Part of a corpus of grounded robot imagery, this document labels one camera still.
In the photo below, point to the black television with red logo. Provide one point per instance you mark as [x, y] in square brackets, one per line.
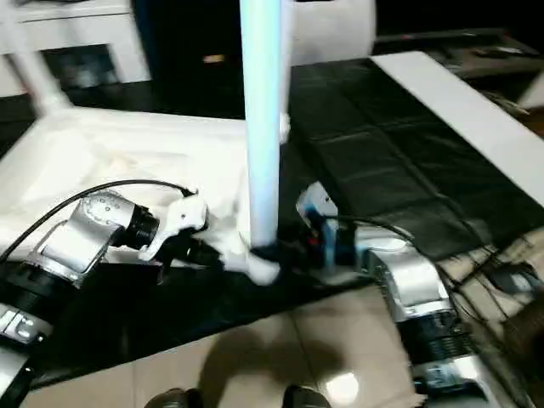
[442, 36]

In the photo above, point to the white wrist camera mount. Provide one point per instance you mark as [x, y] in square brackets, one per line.
[183, 217]
[319, 204]

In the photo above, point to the dark brown textured stool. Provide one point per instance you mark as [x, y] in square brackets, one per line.
[525, 336]

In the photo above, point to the black remote control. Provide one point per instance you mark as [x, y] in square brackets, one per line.
[499, 52]

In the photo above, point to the white flat board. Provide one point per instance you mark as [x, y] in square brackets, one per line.
[459, 115]

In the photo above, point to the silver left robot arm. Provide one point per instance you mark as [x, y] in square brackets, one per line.
[72, 255]

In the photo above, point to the black work mat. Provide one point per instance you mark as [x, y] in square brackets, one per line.
[404, 149]

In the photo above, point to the white sideboard cabinet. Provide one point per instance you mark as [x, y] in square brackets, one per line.
[85, 30]

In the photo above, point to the white low side cabinet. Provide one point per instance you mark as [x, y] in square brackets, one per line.
[534, 91]

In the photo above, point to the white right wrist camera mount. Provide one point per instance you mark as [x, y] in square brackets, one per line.
[319, 204]

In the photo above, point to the black sofa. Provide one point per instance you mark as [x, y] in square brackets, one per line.
[191, 51]

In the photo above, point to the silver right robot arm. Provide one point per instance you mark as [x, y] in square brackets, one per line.
[416, 289]

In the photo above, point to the black robot left foot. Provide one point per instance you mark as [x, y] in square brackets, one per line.
[174, 398]

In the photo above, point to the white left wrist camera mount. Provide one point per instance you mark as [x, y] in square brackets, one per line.
[183, 217]

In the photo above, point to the black wifi router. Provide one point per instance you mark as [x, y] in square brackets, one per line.
[514, 278]

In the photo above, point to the small tan label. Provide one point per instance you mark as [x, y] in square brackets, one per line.
[213, 58]

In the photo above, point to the white plastic table leg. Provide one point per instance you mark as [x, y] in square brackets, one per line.
[284, 127]
[34, 68]
[265, 127]

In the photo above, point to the white plastic table top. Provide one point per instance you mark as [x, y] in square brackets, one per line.
[127, 149]

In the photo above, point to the grey cushion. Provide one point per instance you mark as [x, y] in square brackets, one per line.
[336, 34]

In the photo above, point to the black robot right foot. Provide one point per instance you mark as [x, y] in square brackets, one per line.
[306, 397]

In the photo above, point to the dark low tv bench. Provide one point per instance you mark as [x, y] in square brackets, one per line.
[489, 68]

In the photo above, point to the black robot foot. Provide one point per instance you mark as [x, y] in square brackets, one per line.
[306, 397]
[174, 398]

